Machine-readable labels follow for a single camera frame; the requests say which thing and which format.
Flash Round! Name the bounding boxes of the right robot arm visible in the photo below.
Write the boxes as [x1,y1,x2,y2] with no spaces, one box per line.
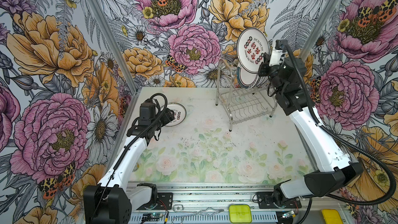
[259,58,363,207]

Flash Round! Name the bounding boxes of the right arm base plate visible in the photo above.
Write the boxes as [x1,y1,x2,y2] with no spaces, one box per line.
[252,192,302,209]

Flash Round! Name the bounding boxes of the white plate red characters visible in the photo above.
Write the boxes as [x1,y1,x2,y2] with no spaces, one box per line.
[166,103,187,127]

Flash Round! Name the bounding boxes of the metal wire hook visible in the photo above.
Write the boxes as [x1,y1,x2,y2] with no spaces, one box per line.
[172,207,225,224]

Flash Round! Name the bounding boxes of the green square button box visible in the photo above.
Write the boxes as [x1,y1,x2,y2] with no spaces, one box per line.
[229,204,252,224]

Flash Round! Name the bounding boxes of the small circuit board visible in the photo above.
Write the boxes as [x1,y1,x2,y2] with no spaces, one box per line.
[141,213,166,224]

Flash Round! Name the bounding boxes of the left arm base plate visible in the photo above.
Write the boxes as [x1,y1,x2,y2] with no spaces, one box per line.
[138,192,174,211]

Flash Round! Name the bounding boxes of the white plate green rim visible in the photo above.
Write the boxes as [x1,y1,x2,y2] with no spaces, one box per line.
[236,67,258,89]

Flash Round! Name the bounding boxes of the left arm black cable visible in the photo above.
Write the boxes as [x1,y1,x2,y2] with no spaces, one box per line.
[90,92,169,218]

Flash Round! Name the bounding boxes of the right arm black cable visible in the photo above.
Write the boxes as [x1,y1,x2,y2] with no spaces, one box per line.
[281,43,397,206]

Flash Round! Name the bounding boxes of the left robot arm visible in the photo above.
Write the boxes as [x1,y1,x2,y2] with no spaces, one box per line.
[84,95,174,224]

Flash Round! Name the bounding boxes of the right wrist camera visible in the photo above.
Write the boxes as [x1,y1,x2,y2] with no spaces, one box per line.
[269,39,287,66]

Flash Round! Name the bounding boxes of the yellow box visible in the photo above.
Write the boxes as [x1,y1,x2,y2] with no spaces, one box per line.
[321,209,344,224]

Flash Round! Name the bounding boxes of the aluminium front rail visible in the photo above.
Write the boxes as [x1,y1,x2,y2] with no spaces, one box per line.
[127,182,353,224]

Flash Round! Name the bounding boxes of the metal wire dish rack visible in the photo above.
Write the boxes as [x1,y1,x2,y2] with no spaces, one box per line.
[215,59,277,131]

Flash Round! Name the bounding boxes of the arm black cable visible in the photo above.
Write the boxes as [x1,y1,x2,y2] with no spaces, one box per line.
[90,92,169,218]
[281,43,397,206]

